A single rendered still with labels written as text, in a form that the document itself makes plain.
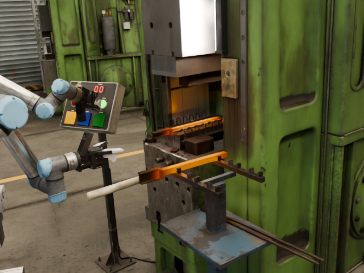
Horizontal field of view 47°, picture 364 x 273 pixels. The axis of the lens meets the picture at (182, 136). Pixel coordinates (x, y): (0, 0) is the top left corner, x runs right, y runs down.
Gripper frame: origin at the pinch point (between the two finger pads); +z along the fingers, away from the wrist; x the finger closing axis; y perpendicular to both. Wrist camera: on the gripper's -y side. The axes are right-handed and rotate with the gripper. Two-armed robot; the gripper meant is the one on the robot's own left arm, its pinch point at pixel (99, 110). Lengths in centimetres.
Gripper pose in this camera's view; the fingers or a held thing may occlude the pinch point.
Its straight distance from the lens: 232.9
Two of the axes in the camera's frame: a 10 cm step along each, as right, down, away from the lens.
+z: 4.1, 2.4, 8.8
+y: 1.8, -9.7, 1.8
